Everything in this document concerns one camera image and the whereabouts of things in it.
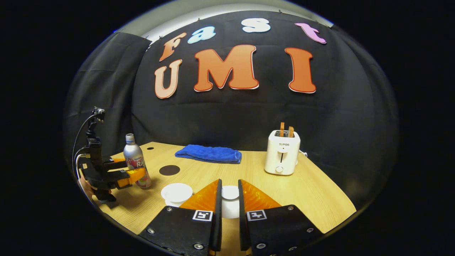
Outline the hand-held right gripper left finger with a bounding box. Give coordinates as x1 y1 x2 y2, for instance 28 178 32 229
139 179 223 256

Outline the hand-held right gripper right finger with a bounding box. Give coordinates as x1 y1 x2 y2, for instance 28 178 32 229
238 179 324 256

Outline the silver water bottle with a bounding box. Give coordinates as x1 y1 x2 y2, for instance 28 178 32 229
123 134 152 189

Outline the white teacup lid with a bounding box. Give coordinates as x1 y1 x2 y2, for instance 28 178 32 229
220 185 241 219

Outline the dark round coaster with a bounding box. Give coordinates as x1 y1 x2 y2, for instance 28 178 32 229
159 165 181 176

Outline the white teacup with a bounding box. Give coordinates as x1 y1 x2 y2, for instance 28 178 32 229
161 183 193 205

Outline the blue towel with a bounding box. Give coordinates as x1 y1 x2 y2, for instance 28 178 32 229
175 144 242 164

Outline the white toaster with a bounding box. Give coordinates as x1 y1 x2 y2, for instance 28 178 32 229
264 130 301 176

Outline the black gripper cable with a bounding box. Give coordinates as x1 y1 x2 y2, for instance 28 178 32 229
72 113 96 203

